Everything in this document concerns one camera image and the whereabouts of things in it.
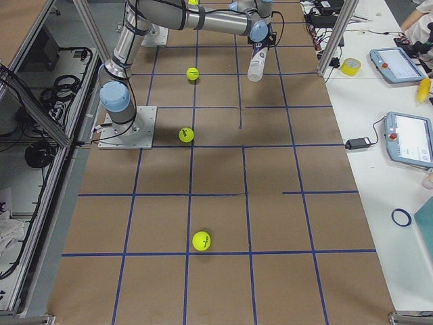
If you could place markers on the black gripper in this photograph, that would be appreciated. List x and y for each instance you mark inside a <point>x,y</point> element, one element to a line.
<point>258,42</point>

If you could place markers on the clear tennis ball can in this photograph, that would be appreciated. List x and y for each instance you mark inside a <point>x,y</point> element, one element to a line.
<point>257,61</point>

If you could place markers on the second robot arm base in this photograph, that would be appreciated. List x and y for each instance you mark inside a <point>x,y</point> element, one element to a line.
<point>156,36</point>

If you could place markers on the tennis ball upper middle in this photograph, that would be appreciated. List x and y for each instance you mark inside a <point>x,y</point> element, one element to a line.
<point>192,74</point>

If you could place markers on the tennis ball centre right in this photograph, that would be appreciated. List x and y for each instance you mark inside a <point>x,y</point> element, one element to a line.
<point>186,135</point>

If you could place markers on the tennis ball centre left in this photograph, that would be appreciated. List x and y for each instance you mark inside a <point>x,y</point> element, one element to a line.
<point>201,241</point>

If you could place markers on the yellow tape roll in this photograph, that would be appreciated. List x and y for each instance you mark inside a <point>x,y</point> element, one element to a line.
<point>350,66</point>

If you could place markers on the upper blue teach pendant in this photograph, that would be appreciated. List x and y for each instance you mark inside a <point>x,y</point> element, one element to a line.
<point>395,65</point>

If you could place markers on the blue teach pendant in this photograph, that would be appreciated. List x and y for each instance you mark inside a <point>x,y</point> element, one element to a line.
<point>409,139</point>
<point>395,65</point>

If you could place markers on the black power adapter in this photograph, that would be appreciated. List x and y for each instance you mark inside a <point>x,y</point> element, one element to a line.
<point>358,143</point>

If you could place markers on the person at desk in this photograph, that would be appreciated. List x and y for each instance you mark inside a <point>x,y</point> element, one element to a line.
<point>418,27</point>

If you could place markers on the yellow corn toy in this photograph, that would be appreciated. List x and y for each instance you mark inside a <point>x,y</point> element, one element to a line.
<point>423,90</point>

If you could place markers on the lower blue teach pendant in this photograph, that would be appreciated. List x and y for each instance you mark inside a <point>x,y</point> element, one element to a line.
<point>409,139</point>

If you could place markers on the brown paper table cover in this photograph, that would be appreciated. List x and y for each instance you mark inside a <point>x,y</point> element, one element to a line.
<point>266,175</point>

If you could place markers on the crumpled white cloth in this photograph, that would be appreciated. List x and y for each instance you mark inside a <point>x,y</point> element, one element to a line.
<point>12,230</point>

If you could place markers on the aluminium frame post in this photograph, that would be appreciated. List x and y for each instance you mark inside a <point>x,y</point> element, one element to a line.
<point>342,21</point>

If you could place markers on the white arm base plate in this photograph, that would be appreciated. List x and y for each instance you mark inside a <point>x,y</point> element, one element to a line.
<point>140,135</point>

